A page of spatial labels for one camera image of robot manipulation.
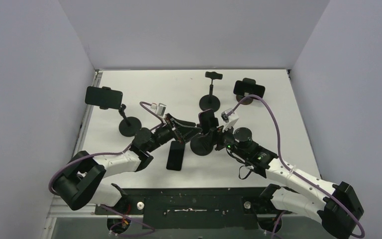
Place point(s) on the black phone on brown stand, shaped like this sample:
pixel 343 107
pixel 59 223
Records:
pixel 241 88

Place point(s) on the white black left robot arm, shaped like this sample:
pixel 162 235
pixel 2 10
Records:
pixel 79 182

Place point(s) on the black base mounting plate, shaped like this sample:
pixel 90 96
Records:
pixel 198 208

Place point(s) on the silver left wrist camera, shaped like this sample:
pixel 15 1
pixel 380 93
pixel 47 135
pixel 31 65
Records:
pixel 159 109

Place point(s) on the black ball-joint phone stand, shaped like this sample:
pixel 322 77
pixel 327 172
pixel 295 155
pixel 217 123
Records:
pixel 203 144

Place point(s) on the black phone left stand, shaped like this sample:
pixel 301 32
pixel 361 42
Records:
pixel 105 97

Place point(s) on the black round-base phone stand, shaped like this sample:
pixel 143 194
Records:
pixel 210 101

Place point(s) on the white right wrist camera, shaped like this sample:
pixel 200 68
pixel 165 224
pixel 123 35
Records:
pixel 230 118

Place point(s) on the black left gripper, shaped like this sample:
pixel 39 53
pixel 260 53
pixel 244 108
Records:
pixel 183 134

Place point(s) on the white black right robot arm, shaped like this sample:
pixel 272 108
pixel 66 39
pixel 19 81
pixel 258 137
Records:
pixel 335 206

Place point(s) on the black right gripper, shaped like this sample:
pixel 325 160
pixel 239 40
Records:
pixel 220 136

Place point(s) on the purple cased phone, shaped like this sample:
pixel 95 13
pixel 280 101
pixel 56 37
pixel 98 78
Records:
pixel 207 120

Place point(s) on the silver-edged black phone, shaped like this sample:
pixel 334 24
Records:
pixel 176 156

